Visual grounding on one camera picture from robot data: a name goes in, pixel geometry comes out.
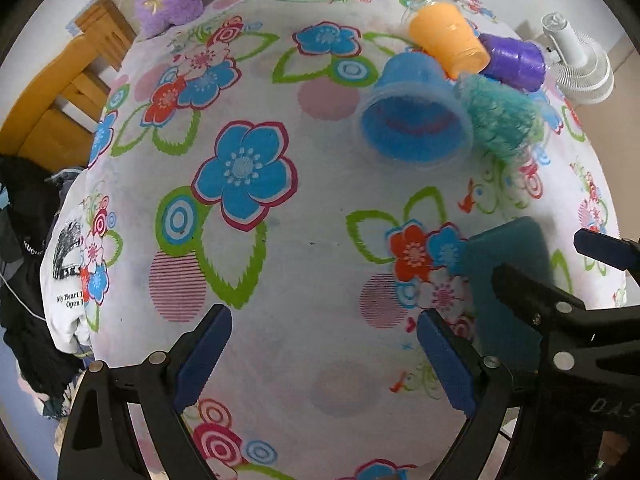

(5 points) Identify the dark teal cup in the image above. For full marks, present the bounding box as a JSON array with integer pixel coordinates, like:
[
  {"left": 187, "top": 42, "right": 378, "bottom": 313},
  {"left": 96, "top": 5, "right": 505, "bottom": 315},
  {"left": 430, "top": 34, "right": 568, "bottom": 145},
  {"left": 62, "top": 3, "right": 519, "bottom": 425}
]
[{"left": 462, "top": 217, "right": 553, "bottom": 372}]

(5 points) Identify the teal glitter plastic cup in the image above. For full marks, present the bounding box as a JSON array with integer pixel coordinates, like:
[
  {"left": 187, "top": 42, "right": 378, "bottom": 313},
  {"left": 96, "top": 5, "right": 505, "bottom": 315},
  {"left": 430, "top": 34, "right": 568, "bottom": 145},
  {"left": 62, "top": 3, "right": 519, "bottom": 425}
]
[{"left": 454, "top": 74, "right": 544, "bottom": 162}]

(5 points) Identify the blue plastic cup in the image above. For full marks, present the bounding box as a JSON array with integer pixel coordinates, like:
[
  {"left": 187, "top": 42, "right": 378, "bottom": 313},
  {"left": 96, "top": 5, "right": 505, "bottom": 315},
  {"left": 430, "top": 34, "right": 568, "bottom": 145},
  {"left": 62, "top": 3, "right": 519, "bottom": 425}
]
[{"left": 354, "top": 51, "right": 473, "bottom": 168}]

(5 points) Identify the purple plastic cup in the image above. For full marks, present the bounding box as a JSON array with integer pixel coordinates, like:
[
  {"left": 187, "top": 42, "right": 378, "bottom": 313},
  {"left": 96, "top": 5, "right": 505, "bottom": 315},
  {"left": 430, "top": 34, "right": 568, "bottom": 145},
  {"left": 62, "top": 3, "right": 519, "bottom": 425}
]
[{"left": 478, "top": 32, "right": 547, "bottom": 92}]

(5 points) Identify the orange plastic cup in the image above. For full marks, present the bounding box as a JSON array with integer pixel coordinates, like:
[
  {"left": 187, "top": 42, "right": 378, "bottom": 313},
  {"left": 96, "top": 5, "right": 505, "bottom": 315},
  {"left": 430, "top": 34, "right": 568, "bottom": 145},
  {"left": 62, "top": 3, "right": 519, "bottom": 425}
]
[{"left": 408, "top": 0, "right": 490, "bottom": 80}]

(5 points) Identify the white printed garment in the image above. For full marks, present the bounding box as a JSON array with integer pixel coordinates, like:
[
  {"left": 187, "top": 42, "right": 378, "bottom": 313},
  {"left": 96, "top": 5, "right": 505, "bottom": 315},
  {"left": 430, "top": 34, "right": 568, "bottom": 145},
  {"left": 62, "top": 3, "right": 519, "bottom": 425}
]
[{"left": 39, "top": 200, "right": 91, "bottom": 356}]

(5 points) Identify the floral tablecloth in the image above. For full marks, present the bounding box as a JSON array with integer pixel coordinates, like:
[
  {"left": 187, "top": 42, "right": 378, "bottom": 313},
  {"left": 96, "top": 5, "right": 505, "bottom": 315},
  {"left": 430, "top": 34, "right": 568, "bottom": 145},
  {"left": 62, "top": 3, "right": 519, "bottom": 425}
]
[{"left": 81, "top": 0, "right": 626, "bottom": 479}]

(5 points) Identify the black clothing pile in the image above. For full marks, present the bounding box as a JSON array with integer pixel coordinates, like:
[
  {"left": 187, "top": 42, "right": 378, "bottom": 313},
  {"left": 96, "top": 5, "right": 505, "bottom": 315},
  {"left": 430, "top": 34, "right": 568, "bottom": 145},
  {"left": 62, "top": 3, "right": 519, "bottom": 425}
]
[{"left": 1, "top": 155, "right": 84, "bottom": 420}]

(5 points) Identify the wooden chair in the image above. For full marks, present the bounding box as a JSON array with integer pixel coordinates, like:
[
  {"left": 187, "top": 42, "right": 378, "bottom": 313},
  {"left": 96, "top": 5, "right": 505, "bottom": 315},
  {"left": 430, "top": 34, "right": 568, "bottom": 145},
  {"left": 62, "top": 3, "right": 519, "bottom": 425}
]
[{"left": 1, "top": 0, "right": 136, "bottom": 172}]

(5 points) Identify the white small fan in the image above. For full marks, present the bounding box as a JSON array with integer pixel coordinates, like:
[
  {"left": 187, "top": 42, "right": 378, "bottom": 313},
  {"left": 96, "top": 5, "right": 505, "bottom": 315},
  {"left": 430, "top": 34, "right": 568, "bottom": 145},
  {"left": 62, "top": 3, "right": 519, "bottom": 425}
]
[{"left": 541, "top": 12, "right": 615, "bottom": 105}]

